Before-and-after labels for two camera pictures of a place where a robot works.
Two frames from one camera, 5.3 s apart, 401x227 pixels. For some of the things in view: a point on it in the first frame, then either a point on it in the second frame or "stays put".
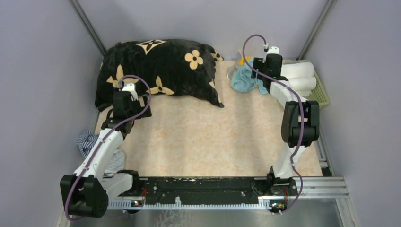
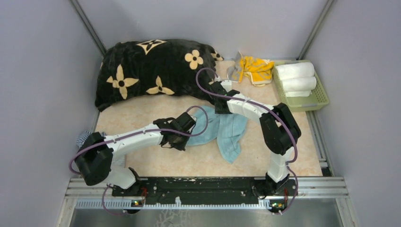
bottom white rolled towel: [304, 93] stays put
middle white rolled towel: [303, 83] stays put
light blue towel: [242, 80] → [228, 128]
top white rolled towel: [298, 69] stays put
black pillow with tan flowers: [155, 66] stays put
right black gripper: [258, 63] → [217, 111]
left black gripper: [144, 100] → [180, 146]
